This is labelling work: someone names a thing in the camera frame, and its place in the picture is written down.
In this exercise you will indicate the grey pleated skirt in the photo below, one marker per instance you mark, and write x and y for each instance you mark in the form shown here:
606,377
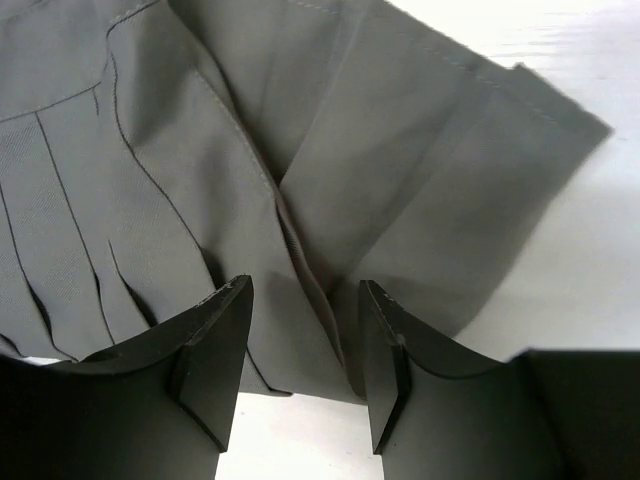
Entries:
153,150

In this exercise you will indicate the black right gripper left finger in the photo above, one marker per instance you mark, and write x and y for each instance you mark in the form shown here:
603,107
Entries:
157,406

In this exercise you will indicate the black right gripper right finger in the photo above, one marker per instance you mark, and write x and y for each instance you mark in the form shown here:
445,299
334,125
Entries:
439,410

